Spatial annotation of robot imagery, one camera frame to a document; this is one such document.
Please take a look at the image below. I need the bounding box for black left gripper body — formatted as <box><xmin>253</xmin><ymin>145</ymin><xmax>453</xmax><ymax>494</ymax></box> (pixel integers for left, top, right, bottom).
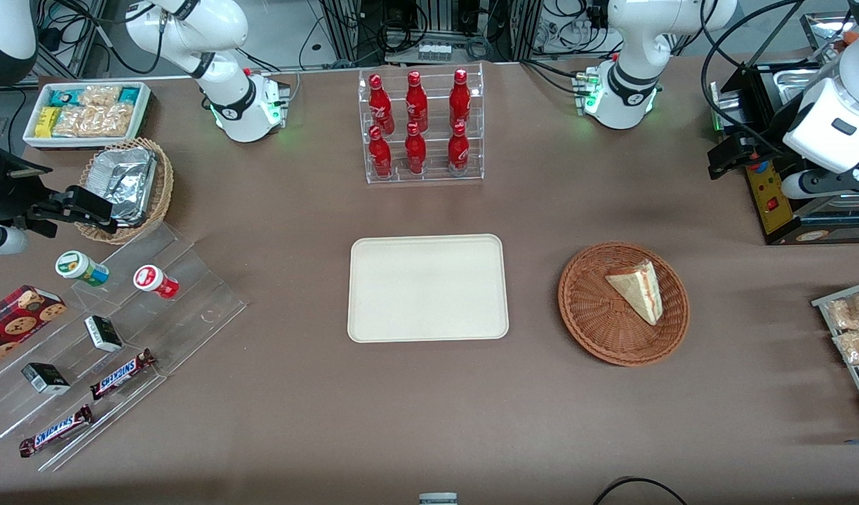
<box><xmin>733</xmin><ymin>130</ymin><xmax>785</xmax><ymax>174</ymax></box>

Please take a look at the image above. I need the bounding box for triangular sandwich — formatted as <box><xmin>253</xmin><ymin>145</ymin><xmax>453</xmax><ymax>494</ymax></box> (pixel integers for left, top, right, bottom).
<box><xmin>605</xmin><ymin>260</ymin><xmax>664</xmax><ymax>327</ymax></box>

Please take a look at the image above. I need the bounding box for Snickers chocolate bar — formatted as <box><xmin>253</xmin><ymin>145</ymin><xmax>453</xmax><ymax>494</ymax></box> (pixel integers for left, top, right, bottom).
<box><xmin>18</xmin><ymin>404</ymin><xmax>94</xmax><ymax>459</ymax></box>
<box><xmin>89</xmin><ymin>348</ymin><xmax>157</xmax><ymax>401</ymax></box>

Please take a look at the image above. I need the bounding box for black cable loop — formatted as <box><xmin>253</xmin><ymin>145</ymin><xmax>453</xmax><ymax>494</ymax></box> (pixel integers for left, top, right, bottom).
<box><xmin>592</xmin><ymin>476</ymin><xmax>691</xmax><ymax>505</ymax></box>

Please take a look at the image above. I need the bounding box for white rectangular snack bin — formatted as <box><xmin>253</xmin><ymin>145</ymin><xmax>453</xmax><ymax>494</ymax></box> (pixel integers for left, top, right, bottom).
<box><xmin>22</xmin><ymin>81</ymin><xmax>154</xmax><ymax>150</ymax></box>

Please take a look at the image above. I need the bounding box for round brown wicker basket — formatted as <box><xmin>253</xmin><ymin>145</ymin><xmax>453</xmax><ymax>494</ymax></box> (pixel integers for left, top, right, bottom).
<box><xmin>557</xmin><ymin>241</ymin><xmax>691</xmax><ymax>368</ymax></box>

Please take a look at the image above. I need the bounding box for clear bag of crackers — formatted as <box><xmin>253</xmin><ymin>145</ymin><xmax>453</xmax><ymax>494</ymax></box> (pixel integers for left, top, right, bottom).
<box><xmin>51</xmin><ymin>103</ymin><xmax>133</xmax><ymax>138</ymax></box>
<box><xmin>79</xmin><ymin>85</ymin><xmax>122</xmax><ymax>110</ymax></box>

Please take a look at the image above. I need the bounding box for red cola bottle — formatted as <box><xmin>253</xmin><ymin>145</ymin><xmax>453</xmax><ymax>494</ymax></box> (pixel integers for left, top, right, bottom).
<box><xmin>405</xmin><ymin>70</ymin><xmax>430</xmax><ymax>133</ymax></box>
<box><xmin>449</xmin><ymin>68</ymin><xmax>472</xmax><ymax>128</ymax></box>
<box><xmin>404</xmin><ymin>121</ymin><xmax>428</xmax><ymax>175</ymax></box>
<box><xmin>368</xmin><ymin>125</ymin><xmax>394</xmax><ymax>179</ymax></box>
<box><xmin>368</xmin><ymin>74</ymin><xmax>395</xmax><ymax>135</ymax></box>
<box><xmin>447</xmin><ymin>120</ymin><xmax>471</xmax><ymax>173</ymax></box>

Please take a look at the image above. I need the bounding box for red lid white cup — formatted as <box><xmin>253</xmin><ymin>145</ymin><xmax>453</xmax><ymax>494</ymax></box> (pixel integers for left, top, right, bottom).
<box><xmin>133</xmin><ymin>264</ymin><xmax>180</xmax><ymax>301</ymax></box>

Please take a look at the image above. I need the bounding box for clear acrylic bottle rack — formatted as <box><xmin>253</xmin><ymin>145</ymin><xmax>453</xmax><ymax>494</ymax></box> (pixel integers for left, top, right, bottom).
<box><xmin>358</xmin><ymin>62</ymin><xmax>486</xmax><ymax>185</ymax></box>

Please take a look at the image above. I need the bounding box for cream plastic tray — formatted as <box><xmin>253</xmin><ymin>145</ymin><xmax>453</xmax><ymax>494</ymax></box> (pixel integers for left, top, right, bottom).
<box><xmin>347</xmin><ymin>234</ymin><xmax>510</xmax><ymax>344</ymax></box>

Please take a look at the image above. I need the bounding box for green lid white cup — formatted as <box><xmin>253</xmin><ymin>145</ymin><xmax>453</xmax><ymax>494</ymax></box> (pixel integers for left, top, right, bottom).
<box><xmin>55</xmin><ymin>250</ymin><xmax>110</xmax><ymax>288</ymax></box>

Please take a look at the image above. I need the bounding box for clear acrylic stepped display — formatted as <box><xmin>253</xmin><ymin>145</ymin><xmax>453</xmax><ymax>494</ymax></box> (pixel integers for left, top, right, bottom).
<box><xmin>0</xmin><ymin>222</ymin><xmax>248</xmax><ymax>473</ymax></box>

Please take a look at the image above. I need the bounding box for wrapped bread pack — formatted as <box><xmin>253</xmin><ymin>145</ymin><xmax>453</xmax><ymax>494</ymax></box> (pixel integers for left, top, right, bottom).
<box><xmin>832</xmin><ymin>329</ymin><xmax>859</xmax><ymax>366</ymax></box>
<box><xmin>825</xmin><ymin>290</ymin><xmax>859</xmax><ymax>331</ymax></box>

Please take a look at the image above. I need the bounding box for steel food pan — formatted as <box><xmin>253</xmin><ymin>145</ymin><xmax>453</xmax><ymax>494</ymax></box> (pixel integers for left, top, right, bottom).
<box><xmin>770</xmin><ymin>65</ymin><xmax>839</xmax><ymax>106</ymax></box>

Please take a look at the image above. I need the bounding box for aluminium foil container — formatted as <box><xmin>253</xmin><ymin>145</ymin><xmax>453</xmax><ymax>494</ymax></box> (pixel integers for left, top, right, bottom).
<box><xmin>85</xmin><ymin>147</ymin><xmax>159</xmax><ymax>227</ymax></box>

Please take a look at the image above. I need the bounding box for light wicker basket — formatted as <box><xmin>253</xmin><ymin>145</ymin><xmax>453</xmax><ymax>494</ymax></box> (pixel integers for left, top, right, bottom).
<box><xmin>73</xmin><ymin>137</ymin><xmax>175</xmax><ymax>245</ymax></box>

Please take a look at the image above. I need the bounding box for red cookie box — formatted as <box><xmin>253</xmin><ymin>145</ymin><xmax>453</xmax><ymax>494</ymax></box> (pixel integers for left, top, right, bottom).
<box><xmin>0</xmin><ymin>284</ymin><xmax>68</xmax><ymax>373</ymax></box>

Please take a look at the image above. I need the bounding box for grey wire rack tray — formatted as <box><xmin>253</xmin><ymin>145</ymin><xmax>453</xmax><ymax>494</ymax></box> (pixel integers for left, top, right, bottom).
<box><xmin>811</xmin><ymin>278</ymin><xmax>859</xmax><ymax>429</ymax></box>

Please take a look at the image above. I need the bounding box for black food warmer cabinet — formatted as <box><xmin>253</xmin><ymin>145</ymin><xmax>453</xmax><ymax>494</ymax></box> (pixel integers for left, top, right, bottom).
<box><xmin>709</xmin><ymin>11</ymin><xmax>859</xmax><ymax>247</ymax></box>

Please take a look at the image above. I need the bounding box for small black carton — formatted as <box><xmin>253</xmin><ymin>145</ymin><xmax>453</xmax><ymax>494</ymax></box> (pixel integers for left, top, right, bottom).
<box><xmin>84</xmin><ymin>315</ymin><xmax>124</xmax><ymax>354</ymax></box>
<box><xmin>20</xmin><ymin>361</ymin><xmax>72</xmax><ymax>396</ymax></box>

